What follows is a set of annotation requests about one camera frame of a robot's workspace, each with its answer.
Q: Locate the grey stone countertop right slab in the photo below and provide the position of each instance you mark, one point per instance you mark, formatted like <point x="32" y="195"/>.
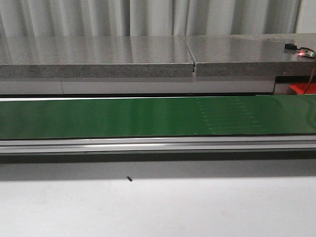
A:
<point x="250" y="55"/>

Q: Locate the white pleated curtain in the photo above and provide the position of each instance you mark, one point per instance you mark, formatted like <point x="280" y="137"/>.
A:
<point x="40" y="18"/>

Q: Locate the grey stone countertop slab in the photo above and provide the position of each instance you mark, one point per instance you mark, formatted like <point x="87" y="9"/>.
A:
<point x="250" y="55"/>
<point x="95" y="57"/>

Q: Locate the red plastic tray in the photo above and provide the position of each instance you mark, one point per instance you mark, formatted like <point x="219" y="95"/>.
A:
<point x="303" y="88"/>

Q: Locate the green conveyor belt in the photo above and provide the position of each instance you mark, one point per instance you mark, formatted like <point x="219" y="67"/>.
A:
<point x="107" y="125"/>

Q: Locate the grey stone countertop left slab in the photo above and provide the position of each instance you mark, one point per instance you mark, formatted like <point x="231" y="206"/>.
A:
<point x="95" y="57"/>

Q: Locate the small sensor circuit board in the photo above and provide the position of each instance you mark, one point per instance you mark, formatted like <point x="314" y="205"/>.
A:
<point x="301" y="51"/>

